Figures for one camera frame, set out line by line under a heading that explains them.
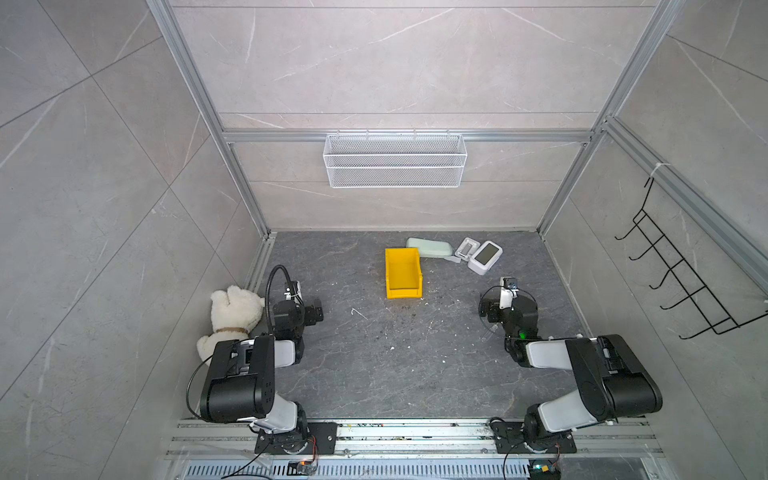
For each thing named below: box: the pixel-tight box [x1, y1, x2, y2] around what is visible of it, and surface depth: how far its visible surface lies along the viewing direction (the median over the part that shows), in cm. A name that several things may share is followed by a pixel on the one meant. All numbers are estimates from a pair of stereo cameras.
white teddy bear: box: [196, 285, 265, 365], surface depth 89 cm
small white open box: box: [454, 237, 481, 261], surface depth 116 cm
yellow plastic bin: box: [385, 247, 423, 299], surface depth 106 cm
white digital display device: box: [468, 240, 504, 276], surface depth 109 cm
